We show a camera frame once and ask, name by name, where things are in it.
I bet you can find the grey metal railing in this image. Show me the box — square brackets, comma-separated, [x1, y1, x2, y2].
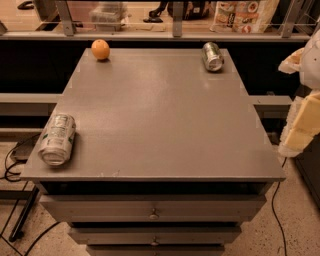
[0, 0, 320, 42]

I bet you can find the black cables left floor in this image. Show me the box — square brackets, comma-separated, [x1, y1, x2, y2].
[0, 133, 63, 256]

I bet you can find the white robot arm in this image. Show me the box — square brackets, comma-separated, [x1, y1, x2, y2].
[278, 31, 320, 157]

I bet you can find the black cable right floor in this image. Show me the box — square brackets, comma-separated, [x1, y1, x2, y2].
[270, 156, 289, 256]

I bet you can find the clear plastic container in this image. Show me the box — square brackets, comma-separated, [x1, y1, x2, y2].
[89, 1, 127, 32]

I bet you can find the printed snack bag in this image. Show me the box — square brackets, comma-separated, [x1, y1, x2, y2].
[210, 0, 280, 33]

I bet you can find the grey drawer cabinet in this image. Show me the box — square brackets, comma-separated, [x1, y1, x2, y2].
[22, 49, 284, 256]

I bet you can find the green soda can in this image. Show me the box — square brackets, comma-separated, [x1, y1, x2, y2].
[202, 42, 224, 72]

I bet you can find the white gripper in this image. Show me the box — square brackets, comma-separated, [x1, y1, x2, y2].
[278, 48, 320, 158]

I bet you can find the top drawer round knob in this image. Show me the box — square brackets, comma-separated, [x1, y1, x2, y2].
[149, 208, 159, 220]

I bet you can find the black table leg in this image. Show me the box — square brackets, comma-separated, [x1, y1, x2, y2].
[9, 187, 39, 242]

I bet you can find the orange fruit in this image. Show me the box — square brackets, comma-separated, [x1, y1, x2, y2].
[91, 39, 110, 60]

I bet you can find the drawer round knob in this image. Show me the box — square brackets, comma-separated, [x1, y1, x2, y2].
[150, 237, 159, 246]
[149, 208, 159, 220]

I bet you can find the white 7up can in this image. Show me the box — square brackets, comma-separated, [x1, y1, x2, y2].
[38, 114, 76, 166]

